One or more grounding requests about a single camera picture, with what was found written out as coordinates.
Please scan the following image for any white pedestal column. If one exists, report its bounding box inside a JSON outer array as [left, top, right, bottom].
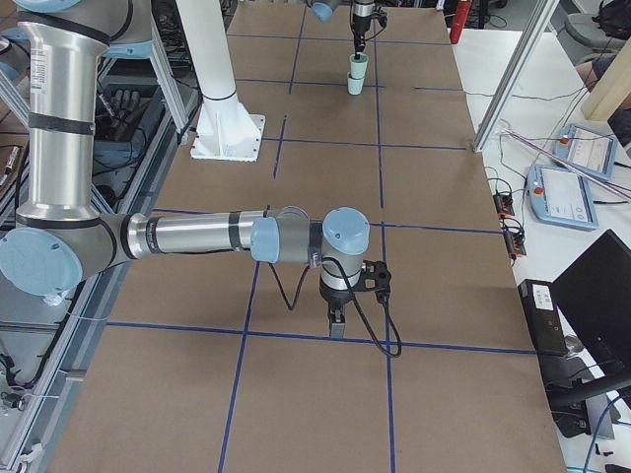
[[176, 0, 265, 163]]

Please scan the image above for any red cylinder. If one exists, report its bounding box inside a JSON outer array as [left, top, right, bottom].
[[450, 0, 472, 44]]

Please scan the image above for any near blue teach pendant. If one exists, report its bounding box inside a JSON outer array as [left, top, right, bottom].
[[526, 164, 598, 231]]

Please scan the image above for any blue teach pendant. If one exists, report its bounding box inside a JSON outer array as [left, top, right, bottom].
[[554, 124, 618, 181], [526, 164, 598, 231]]

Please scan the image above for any aluminium side frame rail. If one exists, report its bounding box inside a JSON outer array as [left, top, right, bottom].
[[1, 122, 177, 472]]

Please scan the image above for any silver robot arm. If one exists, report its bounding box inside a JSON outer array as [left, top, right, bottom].
[[1, 1, 370, 338], [307, 0, 376, 60]]

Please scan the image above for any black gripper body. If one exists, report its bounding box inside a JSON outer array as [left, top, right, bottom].
[[319, 281, 353, 308], [350, 3, 373, 36]]

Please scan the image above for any aluminium frame post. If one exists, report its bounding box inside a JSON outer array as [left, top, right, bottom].
[[472, 0, 559, 153]]

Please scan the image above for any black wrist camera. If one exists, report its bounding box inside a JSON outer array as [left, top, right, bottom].
[[355, 260, 391, 297]]

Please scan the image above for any black desktop box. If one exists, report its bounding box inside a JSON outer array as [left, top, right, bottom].
[[518, 279, 568, 357]]

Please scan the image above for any grabber reach stick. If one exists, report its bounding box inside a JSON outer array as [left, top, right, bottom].
[[500, 128, 630, 203]]

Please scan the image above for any far blue teach pendant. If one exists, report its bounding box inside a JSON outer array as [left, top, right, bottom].
[[554, 124, 618, 181]]

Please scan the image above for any orange black connector block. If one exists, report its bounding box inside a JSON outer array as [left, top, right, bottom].
[[493, 192, 515, 219]]

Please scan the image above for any black computer monitor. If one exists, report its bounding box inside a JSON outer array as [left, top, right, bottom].
[[551, 230, 630, 374]]

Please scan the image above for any mint green cup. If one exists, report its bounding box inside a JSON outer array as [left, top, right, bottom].
[[347, 73, 365, 96], [349, 52, 369, 80]]

